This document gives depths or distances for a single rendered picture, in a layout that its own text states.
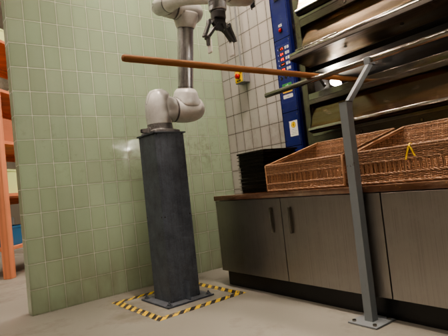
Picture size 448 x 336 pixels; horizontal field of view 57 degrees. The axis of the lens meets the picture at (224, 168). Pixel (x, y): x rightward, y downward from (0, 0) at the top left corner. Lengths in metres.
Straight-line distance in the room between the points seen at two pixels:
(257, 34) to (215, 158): 1.00
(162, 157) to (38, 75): 0.97
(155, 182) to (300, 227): 0.88
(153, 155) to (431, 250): 1.53
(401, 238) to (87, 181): 1.93
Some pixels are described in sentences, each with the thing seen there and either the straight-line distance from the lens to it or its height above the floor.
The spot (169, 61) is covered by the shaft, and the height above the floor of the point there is 1.18.
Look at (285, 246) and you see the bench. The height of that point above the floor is 0.29.
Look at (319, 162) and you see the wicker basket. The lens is 2.10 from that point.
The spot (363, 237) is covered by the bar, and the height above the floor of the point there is 0.36.
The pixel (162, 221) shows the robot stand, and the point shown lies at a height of 0.48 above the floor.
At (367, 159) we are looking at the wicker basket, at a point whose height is 0.69.
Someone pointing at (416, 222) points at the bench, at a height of 0.42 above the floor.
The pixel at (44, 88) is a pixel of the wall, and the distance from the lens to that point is 2.88.
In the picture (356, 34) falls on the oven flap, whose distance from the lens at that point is 2.47.
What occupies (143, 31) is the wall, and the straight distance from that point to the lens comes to 3.28.
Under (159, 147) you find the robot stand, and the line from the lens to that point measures 2.44.
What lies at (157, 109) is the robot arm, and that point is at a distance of 2.52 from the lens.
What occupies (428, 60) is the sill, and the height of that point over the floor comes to 1.16.
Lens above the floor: 0.65
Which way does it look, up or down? 2 degrees up
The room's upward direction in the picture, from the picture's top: 6 degrees counter-clockwise
